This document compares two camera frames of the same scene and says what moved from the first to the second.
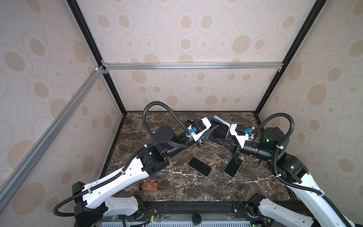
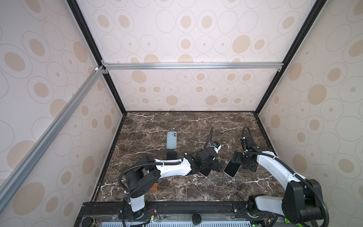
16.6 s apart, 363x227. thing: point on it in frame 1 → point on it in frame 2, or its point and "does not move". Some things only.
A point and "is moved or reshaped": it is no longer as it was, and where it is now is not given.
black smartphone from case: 220,132 is moved or reshaped
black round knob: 196,218 does not move
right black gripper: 233,146 → 237,159
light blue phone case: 214,117 is moved or reshaped
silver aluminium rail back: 111,66 does not move
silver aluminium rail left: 13,180 does not move
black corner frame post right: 315,10 does not move
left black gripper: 203,136 → 215,162
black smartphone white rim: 233,167 does not move
